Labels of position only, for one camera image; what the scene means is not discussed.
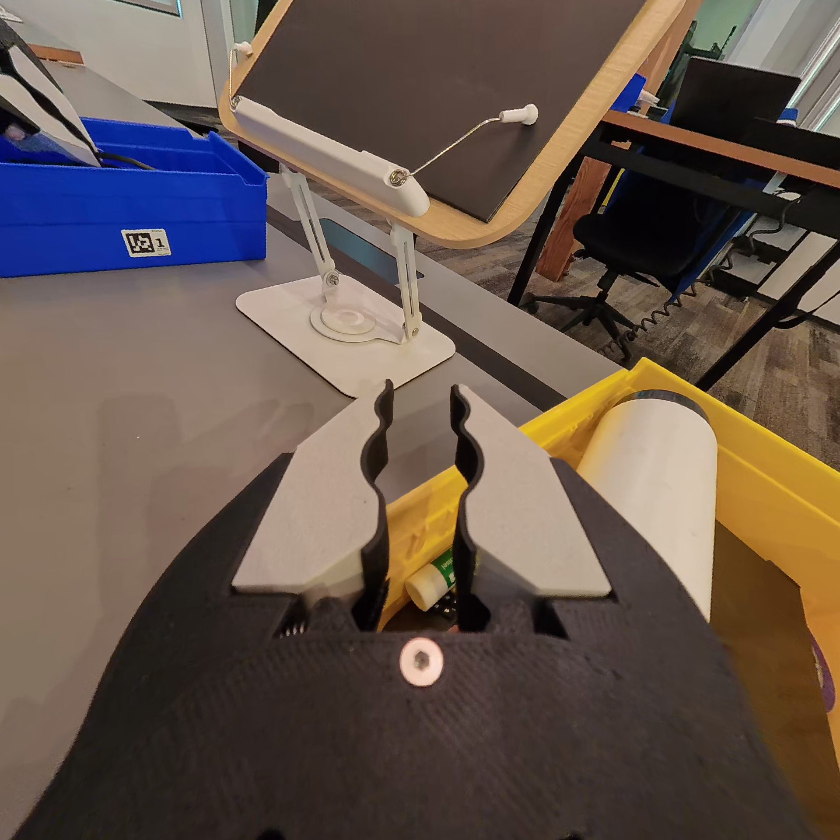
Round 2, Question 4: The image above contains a yellow bin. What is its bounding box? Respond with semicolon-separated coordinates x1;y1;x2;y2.
378;357;840;840

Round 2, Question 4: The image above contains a black monitor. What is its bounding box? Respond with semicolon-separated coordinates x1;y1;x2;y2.
667;56;804;132

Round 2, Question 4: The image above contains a large blue bin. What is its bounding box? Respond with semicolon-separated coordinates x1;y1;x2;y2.
0;116;270;279

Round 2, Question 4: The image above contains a white roll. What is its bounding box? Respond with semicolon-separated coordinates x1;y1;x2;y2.
575;390;720;624

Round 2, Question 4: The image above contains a green dry erase marker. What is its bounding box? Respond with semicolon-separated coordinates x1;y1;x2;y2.
405;552;460;613

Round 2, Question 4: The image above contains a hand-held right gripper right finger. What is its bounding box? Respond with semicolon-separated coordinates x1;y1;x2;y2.
451;382;615;602

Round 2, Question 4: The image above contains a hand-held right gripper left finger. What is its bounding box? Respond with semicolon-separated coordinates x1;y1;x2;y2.
231;381;395;601

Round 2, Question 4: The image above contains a black and white tool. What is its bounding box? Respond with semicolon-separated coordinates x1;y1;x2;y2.
0;14;103;169

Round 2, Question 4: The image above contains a black board with wooden rim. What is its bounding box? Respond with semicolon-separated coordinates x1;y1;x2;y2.
217;0;693;250

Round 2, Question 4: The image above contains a dark wooden desk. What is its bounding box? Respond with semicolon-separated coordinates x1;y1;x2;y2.
506;109;840;395

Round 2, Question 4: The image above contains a black office chair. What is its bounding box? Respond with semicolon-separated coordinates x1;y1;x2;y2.
525;79;742;353

